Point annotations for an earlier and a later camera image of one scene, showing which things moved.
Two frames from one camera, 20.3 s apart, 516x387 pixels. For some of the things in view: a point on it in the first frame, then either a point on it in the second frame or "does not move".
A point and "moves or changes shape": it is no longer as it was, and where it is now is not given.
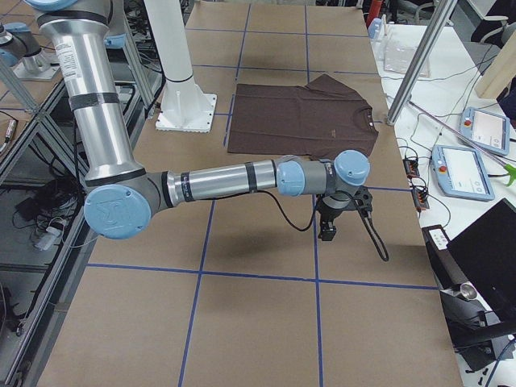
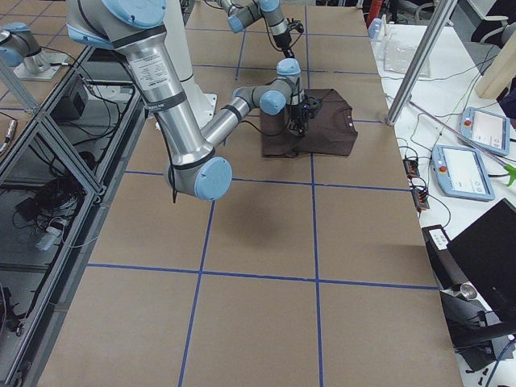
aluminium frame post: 440,21 does not move
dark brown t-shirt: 318,120 moves or changes shape
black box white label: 447,269 does not move
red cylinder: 375,10 does not move
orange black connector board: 420,194 does not move
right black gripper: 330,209 -> 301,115
